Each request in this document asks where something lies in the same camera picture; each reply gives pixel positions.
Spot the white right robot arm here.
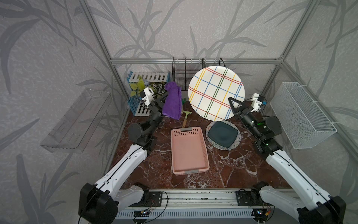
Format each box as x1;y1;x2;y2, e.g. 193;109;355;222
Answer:
228;97;346;224

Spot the purple cloth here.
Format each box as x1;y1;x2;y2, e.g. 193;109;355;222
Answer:
162;82;182;120

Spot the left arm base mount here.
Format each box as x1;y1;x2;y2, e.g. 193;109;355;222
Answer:
131;183;164;207

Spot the pink perforated plastic basket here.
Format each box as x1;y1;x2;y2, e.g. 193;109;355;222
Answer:
171;127;210;175

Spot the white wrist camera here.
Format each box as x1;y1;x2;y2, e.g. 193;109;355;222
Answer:
140;87;154;106
250;93;267;113

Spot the clear acrylic wall shelf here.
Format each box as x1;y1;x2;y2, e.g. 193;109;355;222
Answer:
40;88;112;154

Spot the blue white slatted crate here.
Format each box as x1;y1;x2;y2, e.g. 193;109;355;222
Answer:
127;71;172;117

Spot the potted plant in yellow pot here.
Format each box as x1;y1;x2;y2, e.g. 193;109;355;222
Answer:
129;78;167;97

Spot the aluminium frame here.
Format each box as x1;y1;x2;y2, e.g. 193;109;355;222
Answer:
85;1;358;161

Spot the plaid striped white plate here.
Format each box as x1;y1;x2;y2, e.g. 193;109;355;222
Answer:
188;66;246;121

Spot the colourful squiggle round plate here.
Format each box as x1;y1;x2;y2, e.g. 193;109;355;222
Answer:
206;120;241;151

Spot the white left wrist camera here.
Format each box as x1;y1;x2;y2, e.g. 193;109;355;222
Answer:
140;87;154;106

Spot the green toy hoe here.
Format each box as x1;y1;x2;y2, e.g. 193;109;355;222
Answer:
182;111;192;128

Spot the black wire wall rack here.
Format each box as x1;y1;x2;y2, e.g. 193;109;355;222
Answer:
172;58;226;91

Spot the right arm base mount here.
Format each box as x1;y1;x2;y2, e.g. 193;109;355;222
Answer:
235;182;268;206

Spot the dark green square plate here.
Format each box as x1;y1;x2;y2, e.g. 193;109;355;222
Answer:
208;121;239;147

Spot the white mesh wall basket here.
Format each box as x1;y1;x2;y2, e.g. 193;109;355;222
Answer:
270;82;337;149

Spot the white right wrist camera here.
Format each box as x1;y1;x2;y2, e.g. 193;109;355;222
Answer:
250;93;267;113

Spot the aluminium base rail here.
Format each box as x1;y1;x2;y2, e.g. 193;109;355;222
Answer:
114;189;304;224

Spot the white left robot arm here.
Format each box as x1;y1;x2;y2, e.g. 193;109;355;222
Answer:
78;94;168;224

